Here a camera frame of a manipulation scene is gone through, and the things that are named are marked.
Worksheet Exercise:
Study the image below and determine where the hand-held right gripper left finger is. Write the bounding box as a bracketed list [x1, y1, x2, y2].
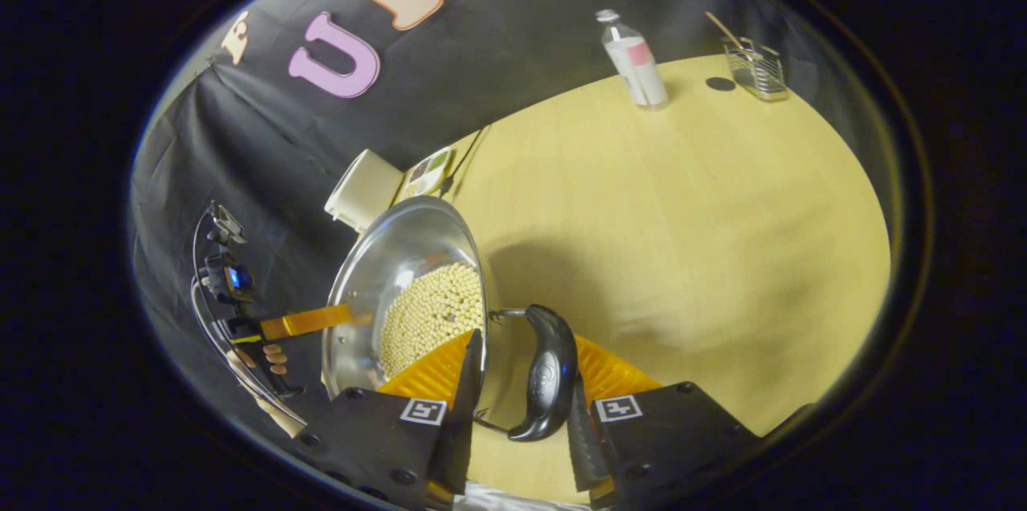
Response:
[293, 328, 485, 510]

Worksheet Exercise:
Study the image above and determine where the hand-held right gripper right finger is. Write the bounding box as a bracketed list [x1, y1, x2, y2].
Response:
[566, 335, 763, 508]

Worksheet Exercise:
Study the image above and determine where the steel pot with black handle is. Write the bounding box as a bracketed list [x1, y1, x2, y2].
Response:
[321, 196, 578, 444]

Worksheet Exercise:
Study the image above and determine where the pile of yellow beans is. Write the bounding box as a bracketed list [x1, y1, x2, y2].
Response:
[379, 261, 485, 379]

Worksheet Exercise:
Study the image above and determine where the white box appliance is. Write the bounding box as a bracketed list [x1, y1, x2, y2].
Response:
[324, 149, 404, 233]

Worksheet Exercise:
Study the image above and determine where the white divided bean dish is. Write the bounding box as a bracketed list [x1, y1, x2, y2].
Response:
[399, 146, 454, 201]

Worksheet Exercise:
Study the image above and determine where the clear bottle with pink label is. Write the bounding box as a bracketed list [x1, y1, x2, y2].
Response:
[595, 9, 669, 109]

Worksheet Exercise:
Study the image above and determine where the wooden stick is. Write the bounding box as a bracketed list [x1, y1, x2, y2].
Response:
[705, 11, 751, 63]

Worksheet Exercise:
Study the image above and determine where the black power cable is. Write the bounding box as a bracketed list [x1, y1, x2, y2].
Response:
[440, 124, 492, 197]

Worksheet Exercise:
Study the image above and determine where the wire mesh holder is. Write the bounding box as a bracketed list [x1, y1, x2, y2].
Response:
[722, 36, 790, 101]

